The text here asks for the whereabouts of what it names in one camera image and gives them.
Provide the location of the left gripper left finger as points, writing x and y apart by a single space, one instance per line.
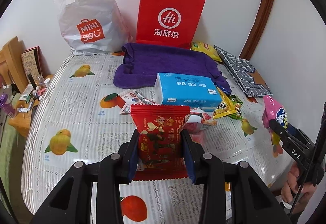
114 170

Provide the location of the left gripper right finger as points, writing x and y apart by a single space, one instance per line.
205 169

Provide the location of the red snack packet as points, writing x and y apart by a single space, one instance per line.
159 143

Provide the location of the pink white snack packet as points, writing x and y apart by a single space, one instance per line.
198 120

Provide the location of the pink yellow snack bag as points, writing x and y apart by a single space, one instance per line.
274 110

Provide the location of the right hand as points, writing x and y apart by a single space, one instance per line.
309 191

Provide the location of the yellow snack packet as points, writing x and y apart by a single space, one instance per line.
226 106

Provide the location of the small white red packets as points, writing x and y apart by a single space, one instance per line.
131 97

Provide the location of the green snack packet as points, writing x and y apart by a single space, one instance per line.
238 104

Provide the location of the blue tissue pack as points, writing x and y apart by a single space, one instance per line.
186 90

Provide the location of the grey checked fabric box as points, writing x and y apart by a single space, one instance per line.
245 74

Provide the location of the purple towel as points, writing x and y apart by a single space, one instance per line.
142 62

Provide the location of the yellow chips bag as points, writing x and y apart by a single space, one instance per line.
207 49

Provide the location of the purple bottle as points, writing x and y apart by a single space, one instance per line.
6 105

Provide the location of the patterned book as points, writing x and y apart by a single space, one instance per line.
31 62

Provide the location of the white Miniso plastic bag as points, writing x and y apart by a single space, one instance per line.
92 27

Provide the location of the red Haidilao paper bag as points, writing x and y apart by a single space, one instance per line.
170 23

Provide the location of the brown wooden door frame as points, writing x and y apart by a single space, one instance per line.
257 29

